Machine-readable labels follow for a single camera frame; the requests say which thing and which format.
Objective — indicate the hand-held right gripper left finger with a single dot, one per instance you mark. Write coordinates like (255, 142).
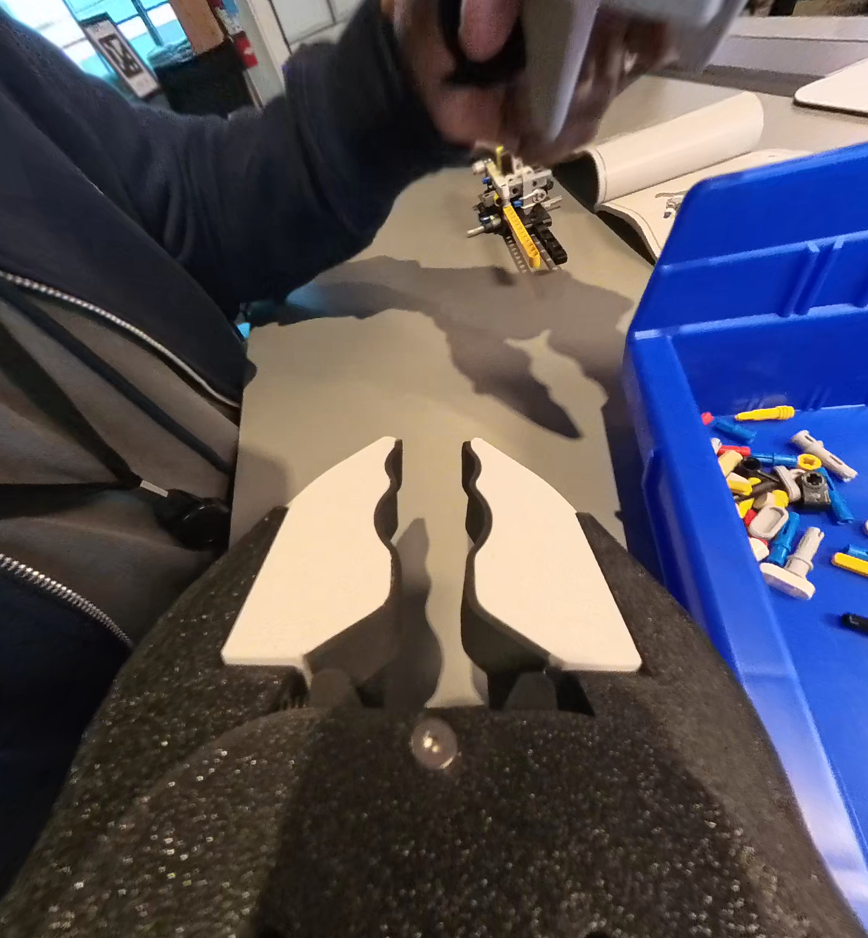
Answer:
(316, 579)

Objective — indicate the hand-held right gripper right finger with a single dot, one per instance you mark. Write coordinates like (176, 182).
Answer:
(551, 586)

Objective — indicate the partly built lego model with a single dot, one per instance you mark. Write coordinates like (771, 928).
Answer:
(522, 212)

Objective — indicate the blue plastic bin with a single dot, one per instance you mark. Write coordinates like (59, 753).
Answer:
(697, 549)

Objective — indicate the cluster of small lego pieces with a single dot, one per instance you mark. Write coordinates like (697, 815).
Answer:
(778, 513)

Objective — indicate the person's left forearm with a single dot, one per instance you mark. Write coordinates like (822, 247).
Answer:
(294, 146)

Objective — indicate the lego instruction booklet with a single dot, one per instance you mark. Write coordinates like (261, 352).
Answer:
(668, 139)

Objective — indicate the person's left hand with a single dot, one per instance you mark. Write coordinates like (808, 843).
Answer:
(434, 44)

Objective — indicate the black white marker sign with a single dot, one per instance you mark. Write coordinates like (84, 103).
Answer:
(122, 55)

